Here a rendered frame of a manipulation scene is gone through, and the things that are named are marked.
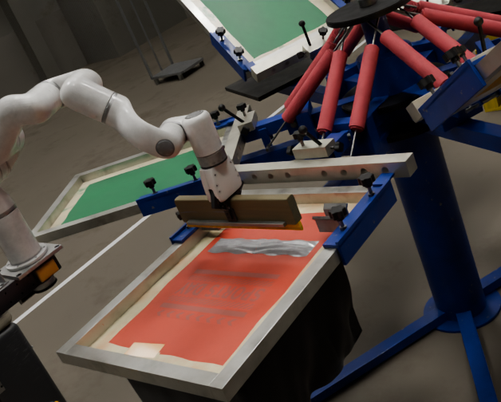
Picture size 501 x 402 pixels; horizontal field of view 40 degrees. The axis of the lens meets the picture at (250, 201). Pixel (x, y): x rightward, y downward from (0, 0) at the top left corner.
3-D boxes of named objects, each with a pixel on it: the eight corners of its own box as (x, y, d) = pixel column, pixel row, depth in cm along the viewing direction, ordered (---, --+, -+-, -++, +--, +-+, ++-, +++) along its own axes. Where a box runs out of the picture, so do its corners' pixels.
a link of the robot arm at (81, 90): (11, 119, 175) (33, 100, 188) (89, 153, 177) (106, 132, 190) (27, 62, 168) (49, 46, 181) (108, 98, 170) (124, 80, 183)
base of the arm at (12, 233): (-6, 269, 202) (-34, 225, 196) (29, 244, 209) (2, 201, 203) (21, 273, 191) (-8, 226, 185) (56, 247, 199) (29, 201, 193)
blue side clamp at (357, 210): (346, 266, 170) (337, 242, 167) (329, 265, 173) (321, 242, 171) (397, 200, 189) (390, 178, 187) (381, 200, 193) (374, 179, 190)
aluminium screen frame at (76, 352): (229, 403, 139) (222, 388, 138) (62, 363, 178) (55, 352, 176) (393, 195, 190) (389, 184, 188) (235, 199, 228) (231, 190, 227)
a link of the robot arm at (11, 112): (-4, 79, 168) (26, 58, 184) (-55, 194, 184) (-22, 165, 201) (49, 111, 170) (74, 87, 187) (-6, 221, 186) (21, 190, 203)
